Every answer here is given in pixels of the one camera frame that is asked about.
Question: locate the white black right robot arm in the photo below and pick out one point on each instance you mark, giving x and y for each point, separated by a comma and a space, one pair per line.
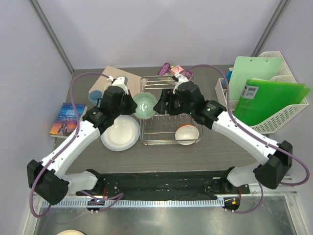
272, 157

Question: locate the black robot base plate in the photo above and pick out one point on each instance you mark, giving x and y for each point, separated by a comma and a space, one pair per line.
164, 186

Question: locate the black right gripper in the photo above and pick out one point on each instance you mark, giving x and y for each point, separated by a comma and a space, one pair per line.
167, 96

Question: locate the metal wire dish rack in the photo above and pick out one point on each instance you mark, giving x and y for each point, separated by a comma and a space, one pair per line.
161, 129

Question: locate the blue Jane Eyre book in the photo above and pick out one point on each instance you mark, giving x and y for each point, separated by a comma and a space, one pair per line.
65, 122

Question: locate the purple paperback book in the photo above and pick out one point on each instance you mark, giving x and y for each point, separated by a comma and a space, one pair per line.
165, 73

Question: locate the light green clipboard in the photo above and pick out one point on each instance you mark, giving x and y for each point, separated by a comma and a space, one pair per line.
245, 68

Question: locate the orange ceramic mug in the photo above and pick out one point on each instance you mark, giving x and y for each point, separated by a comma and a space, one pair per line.
106, 87

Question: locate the blue plastic cup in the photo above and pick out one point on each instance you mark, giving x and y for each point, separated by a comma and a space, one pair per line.
94, 96

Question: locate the bright green plastic folder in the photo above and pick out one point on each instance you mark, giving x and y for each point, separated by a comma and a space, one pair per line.
261, 99

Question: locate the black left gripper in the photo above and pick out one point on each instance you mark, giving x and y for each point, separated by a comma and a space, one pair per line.
132, 105

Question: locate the orange white ceramic bowl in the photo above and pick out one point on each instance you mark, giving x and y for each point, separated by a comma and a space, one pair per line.
186, 134

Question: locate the white slotted cable duct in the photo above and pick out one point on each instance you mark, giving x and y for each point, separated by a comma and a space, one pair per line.
84, 202

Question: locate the pink cube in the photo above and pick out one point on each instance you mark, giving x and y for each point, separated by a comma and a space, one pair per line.
176, 69

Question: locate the cream round plate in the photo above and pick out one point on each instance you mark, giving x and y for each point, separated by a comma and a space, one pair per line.
70, 232

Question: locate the blue white carton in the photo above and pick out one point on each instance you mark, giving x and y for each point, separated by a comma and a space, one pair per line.
229, 73

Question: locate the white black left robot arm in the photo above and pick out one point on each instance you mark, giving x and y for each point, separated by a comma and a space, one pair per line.
48, 177

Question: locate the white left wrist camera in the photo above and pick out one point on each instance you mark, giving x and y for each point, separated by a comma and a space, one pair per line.
120, 81

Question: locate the green ceramic bowl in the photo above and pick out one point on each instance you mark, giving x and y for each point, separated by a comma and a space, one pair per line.
145, 105

